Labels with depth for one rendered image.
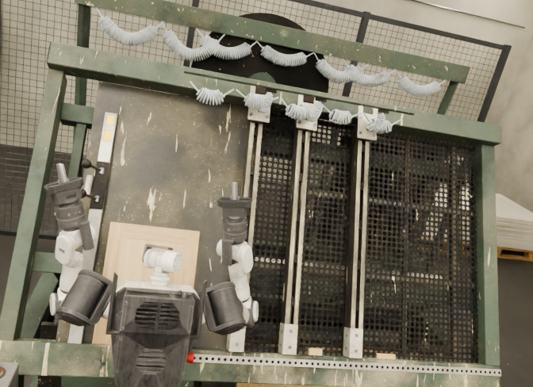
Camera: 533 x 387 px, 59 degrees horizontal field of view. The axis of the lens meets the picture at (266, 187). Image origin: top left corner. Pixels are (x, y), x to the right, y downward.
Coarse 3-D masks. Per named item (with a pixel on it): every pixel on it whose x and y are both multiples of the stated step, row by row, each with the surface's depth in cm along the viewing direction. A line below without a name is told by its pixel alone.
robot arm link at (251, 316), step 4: (252, 304) 180; (256, 304) 181; (244, 308) 168; (248, 308) 177; (252, 308) 178; (256, 308) 181; (244, 312) 168; (248, 312) 175; (252, 312) 178; (256, 312) 180; (244, 316) 168; (248, 316) 174; (252, 316) 178; (256, 316) 180; (248, 320) 174; (252, 320) 177; (256, 320) 181; (248, 324) 174; (252, 324) 177
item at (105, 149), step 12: (108, 144) 202; (108, 156) 201; (96, 216) 195; (96, 228) 194; (96, 240) 193; (84, 252) 191; (96, 252) 195; (84, 264) 190; (72, 324) 185; (72, 336) 184
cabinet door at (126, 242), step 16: (112, 224) 198; (128, 224) 199; (112, 240) 197; (128, 240) 198; (144, 240) 200; (160, 240) 201; (176, 240) 203; (192, 240) 205; (112, 256) 195; (128, 256) 197; (192, 256) 204; (112, 272) 194; (128, 272) 196; (144, 272) 198; (192, 272) 202; (96, 336) 188
